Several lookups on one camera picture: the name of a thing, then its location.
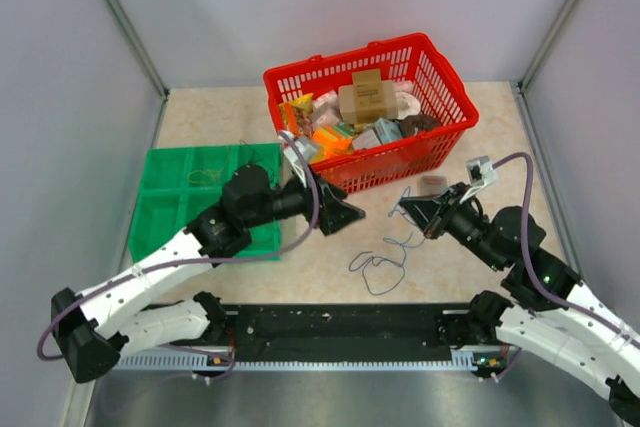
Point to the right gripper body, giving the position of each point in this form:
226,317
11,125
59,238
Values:
457,219

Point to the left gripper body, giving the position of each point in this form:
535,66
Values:
295,198

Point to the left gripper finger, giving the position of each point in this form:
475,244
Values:
335,215
329,195

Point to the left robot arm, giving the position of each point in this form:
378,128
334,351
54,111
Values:
97,327

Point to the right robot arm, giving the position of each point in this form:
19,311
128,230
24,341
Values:
551,312

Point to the grey packaged sponge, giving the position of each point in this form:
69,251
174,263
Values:
432,185

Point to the orange snack box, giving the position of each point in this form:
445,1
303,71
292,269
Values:
329,142

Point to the teal small box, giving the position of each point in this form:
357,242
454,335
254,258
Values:
387,131

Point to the yellow snack bag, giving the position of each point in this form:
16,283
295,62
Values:
297,116

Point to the dark brown round pastry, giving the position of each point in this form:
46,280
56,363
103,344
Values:
414,124

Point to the brown cardboard box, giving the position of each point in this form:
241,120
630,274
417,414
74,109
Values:
367,98

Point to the white tape roll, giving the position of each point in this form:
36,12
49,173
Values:
407,105

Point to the green compartment tray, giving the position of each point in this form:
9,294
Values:
178,183

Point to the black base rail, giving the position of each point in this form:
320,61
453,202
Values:
333,333

